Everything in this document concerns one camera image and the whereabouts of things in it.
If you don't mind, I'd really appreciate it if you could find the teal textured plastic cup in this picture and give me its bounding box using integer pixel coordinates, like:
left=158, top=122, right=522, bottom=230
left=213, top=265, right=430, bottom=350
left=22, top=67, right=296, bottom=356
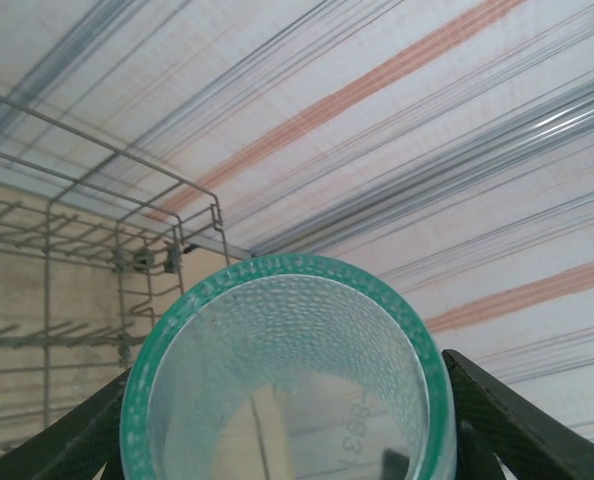
left=119, top=253, right=462, bottom=480

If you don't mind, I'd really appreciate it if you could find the grey wire dish rack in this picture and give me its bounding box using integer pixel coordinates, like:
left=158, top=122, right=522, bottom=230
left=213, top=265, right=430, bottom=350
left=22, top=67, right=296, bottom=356
left=0, top=83, right=253, bottom=454

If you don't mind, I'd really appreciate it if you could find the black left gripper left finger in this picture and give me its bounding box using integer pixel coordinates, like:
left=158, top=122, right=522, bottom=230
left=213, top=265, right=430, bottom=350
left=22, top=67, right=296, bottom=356
left=0, top=367, right=134, bottom=480

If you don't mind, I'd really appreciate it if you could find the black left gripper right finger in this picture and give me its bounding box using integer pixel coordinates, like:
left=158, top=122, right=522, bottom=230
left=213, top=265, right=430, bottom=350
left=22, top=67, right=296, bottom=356
left=440, top=348, right=594, bottom=480

